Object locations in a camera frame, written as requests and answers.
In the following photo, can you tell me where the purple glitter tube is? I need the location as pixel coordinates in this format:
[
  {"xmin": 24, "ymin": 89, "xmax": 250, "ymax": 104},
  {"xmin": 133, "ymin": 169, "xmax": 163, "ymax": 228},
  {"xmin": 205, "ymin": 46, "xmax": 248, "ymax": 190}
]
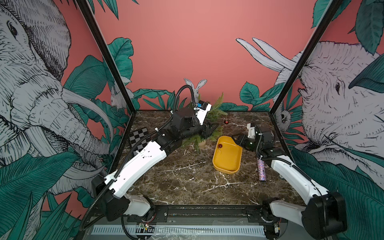
[{"xmin": 258, "ymin": 159, "xmax": 267, "ymax": 182}]

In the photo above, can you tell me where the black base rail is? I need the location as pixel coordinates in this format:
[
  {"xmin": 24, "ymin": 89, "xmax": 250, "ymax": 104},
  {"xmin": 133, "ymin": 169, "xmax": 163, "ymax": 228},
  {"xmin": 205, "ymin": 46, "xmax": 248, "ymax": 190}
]
[{"xmin": 128, "ymin": 204, "xmax": 289, "ymax": 226}]

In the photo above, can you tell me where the black white checkerboard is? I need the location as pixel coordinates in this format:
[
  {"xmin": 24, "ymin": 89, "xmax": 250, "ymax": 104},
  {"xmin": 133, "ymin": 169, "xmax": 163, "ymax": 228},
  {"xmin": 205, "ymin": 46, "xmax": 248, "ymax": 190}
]
[{"xmin": 129, "ymin": 128, "xmax": 151, "ymax": 156}]

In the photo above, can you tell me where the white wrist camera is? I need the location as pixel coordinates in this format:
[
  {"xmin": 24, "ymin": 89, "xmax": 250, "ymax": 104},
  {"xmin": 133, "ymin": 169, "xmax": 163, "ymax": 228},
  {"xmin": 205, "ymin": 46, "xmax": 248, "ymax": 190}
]
[
  {"xmin": 196, "ymin": 101, "xmax": 212, "ymax": 126},
  {"xmin": 247, "ymin": 123, "xmax": 256, "ymax": 140}
]

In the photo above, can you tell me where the yellow plastic tray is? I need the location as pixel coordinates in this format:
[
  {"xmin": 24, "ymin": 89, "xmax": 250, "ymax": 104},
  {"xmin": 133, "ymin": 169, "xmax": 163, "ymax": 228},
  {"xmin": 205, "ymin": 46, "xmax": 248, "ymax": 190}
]
[{"xmin": 213, "ymin": 136, "xmax": 243, "ymax": 175}]

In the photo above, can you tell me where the black corrugated cable left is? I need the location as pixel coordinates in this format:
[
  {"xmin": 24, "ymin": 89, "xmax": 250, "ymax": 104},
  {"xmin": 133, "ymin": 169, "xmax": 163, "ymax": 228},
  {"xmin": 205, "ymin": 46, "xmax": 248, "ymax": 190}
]
[{"xmin": 78, "ymin": 84, "xmax": 197, "ymax": 232}]

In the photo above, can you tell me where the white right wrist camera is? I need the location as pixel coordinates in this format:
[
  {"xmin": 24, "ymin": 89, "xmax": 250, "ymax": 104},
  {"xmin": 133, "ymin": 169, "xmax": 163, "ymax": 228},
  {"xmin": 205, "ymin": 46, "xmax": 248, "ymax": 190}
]
[{"xmin": 247, "ymin": 123, "xmax": 256, "ymax": 140}]

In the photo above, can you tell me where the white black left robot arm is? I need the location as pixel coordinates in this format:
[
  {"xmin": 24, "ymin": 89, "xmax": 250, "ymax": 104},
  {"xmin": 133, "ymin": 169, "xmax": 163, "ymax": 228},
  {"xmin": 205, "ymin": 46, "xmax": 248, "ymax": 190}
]
[{"xmin": 93, "ymin": 102, "xmax": 217, "ymax": 221}]

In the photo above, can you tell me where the small green christmas tree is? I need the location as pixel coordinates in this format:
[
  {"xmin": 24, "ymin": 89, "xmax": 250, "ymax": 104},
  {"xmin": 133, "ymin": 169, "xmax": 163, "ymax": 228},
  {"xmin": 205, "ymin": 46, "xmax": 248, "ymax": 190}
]
[{"xmin": 182, "ymin": 93, "xmax": 228, "ymax": 153}]

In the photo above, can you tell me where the black corrugated cable right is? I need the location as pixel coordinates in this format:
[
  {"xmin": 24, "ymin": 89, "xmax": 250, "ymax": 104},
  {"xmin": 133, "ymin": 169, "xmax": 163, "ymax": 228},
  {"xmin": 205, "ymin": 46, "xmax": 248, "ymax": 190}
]
[{"xmin": 256, "ymin": 134, "xmax": 319, "ymax": 181}]

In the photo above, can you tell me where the black corner frame post right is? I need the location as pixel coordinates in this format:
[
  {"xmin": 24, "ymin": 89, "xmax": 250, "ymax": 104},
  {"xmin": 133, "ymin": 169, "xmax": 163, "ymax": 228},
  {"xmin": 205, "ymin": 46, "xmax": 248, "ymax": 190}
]
[{"xmin": 269, "ymin": 0, "xmax": 343, "ymax": 115}]

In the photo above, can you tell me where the black corner frame post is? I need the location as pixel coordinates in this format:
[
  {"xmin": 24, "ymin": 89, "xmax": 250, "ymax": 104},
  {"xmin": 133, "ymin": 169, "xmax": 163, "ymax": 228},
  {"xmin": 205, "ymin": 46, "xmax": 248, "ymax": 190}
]
[
  {"xmin": 269, "ymin": 0, "xmax": 343, "ymax": 115},
  {"xmin": 76, "ymin": 0, "xmax": 136, "ymax": 114}
]

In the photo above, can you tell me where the black corrugated cable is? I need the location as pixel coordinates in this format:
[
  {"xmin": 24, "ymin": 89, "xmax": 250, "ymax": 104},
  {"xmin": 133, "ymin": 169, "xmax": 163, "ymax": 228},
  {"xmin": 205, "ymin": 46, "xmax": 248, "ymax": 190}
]
[
  {"xmin": 78, "ymin": 84, "xmax": 197, "ymax": 232},
  {"xmin": 256, "ymin": 134, "xmax": 319, "ymax": 181}
]

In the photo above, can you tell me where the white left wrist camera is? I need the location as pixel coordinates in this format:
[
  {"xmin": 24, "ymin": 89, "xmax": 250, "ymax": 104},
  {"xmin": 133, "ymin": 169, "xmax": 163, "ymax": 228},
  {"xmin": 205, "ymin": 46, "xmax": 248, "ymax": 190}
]
[{"xmin": 196, "ymin": 101, "xmax": 212, "ymax": 126}]

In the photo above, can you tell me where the black corner frame post left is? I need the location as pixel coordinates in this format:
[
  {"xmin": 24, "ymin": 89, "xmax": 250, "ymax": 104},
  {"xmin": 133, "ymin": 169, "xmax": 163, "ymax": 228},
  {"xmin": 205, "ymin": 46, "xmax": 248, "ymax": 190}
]
[{"xmin": 76, "ymin": 0, "xmax": 136, "ymax": 114}]

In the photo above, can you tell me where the white slotted cable duct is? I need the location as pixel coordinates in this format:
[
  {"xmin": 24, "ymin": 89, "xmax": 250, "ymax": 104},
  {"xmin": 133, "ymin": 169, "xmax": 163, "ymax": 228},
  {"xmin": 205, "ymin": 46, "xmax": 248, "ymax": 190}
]
[{"xmin": 90, "ymin": 224, "xmax": 267, "ymax": 238}]

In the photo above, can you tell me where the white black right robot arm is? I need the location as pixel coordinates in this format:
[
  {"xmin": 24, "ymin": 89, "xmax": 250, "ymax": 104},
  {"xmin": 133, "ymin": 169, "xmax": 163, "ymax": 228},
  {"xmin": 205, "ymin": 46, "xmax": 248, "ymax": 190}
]
[{"xmin": 232, "ymin": 124, "xmax": 348, "ymax": 240}]

